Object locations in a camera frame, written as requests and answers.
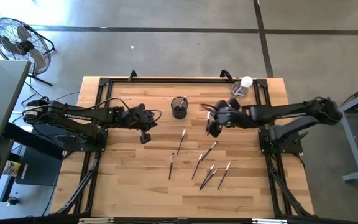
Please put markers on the white bulb lamp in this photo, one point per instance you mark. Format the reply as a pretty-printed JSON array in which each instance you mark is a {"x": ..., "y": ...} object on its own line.
[{"x": 246, "y": 81}]

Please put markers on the black aluminium table frame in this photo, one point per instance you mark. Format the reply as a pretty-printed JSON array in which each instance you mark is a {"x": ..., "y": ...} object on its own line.
[{"x": 154, "y": 80}]

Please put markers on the silver metal bracket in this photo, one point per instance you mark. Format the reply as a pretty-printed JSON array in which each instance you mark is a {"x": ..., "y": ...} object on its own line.
[
  {"x": 269, "y": 221},
  {"x": 95, "y": 220}
]

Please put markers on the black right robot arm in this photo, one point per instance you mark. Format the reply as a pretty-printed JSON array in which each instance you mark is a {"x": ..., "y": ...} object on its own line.
[{"x": 291, "y": 109}]

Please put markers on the black flat case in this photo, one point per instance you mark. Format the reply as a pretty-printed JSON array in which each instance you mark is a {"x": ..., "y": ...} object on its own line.
[{"x": 39, "y": 171}]

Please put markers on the black frame bracket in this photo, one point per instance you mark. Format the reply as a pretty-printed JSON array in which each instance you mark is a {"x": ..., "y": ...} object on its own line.
[
  {"x": 226, "y": 75},
  {"x": 132, "y": 75}
]

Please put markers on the black mesh brush cup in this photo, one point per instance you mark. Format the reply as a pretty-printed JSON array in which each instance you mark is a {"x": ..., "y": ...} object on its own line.
[{"x": 179, "y": 115}]

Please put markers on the small black plug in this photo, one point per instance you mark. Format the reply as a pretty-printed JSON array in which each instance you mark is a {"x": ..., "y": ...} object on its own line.
[{"x": 12, "y": 201}]

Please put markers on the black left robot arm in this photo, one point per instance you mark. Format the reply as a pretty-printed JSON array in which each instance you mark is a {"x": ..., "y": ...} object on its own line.
[{"x": 76, "y": 116}]

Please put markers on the black desk leg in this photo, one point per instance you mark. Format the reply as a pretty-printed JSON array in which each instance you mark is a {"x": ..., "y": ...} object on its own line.
[{"x": 33, "y": 140}]

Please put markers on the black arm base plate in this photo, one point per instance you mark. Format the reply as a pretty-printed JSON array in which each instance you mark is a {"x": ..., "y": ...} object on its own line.
[
  {"x": 291, "y": 147},
  {"x": 73, "y": 146}
]

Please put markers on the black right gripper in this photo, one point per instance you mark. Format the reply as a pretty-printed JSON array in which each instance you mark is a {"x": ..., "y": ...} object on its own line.
[{"x": 227, "y": 116}]

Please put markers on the black floor fan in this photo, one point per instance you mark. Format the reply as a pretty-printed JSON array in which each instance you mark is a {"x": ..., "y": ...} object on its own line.
[{"x": 25, "y": 46}]

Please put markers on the yellow white carton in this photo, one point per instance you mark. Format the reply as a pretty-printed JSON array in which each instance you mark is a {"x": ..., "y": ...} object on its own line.
[{"x": 11, "y": 168}]

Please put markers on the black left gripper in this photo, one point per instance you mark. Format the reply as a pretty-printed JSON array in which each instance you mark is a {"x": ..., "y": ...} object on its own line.
[{"x": 135, "y": 118}]

